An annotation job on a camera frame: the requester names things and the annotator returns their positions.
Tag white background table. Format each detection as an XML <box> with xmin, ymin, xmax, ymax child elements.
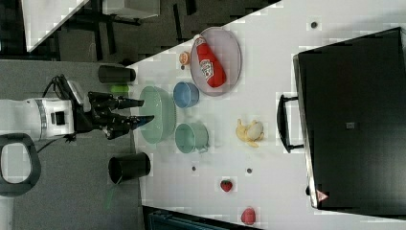
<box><xmin>20</xmin><ymin>0</ymin><xmax>90</xmax><ymax>53</ymax></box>

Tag orange slice toy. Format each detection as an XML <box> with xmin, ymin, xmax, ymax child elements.
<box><xmin>179</xmin><ymin>52</ymin><xmax>191</xmax><ymax>65</ymax></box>

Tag green mug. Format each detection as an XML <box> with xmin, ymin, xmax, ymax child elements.
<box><xmin>175</xmin><ymin>123</ymin><xmax>209</xmax><ymax>153</ymax></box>

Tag red strawberry toy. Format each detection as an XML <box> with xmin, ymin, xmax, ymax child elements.
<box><xmin>220</xmin><ymin>179</ymin><xmax>233</xmax><ymax>193</ymax></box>

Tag green colander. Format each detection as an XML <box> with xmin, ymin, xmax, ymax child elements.
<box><xmin>139</xmin><ymin>86</ymin><xmax>176</xmax><ymax>145</ymax></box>

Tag red ketchup bottle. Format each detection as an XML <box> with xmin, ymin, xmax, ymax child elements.
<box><xmin>194</xmin><ymin>35</ymin><xmax>227</xmax><ymax>88</ymax></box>

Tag black cylinder cup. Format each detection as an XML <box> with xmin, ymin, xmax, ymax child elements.
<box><xmin>98</xmin><ymin>65</ymin><xmax>136</xmax><ymax>83</ymax></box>

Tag green spatula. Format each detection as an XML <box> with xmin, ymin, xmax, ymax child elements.
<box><xmin>105</xmin><ymin>176</ymin><xmax>123</xmax><ymax>210</ymax></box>

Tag pink strawberry toy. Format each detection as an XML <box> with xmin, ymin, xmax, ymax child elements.
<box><xmin>240</xmin><ymin>207</ymin><xmax>256</xmax><ymax>225</ymax></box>

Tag blue bowl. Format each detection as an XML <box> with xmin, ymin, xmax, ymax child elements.
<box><xmin>173</xmin><ymin>81</ymin><xmax>199</xmax><ymax>108</ymax></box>

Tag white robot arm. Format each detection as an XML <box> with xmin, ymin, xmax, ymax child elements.
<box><xmin>1</xmin><ymin>92</ymin><xmax>154</xmax><ymax>197</ymax></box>

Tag black toaster oven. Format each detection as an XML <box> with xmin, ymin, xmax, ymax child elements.
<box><xmin>292</xmin><ymin>27</ymin><xmax>406</xmax><ymax>219</ymax></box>

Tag blue metal frame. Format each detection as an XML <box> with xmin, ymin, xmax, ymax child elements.
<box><xmin>143</xmin><ymin>206</ymin><xmax>259</xmax><ymax>230</ymax></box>

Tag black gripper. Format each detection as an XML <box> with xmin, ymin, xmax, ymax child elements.
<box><xmin>74</xmin><ymin>92</ymin><xmax>154</xmax><ymax>140</ymax></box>

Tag peeled yellow banana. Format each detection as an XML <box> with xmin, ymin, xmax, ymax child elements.
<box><xmin>236</xmin><ymin>119</ymin><xmax>264</xmax><ymax>148</ymax></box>

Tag black cup with spatula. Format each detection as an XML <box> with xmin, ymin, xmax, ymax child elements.
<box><xmin>108</xmin><ymin>152</ymin><xmax>151</xmax><ymax>184</ymax></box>

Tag grey oval plate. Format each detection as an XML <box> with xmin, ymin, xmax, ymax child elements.
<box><xmin>190</xmin><ymin>27</ymin><xmax>242</xmax><ymax>97</ymax></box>

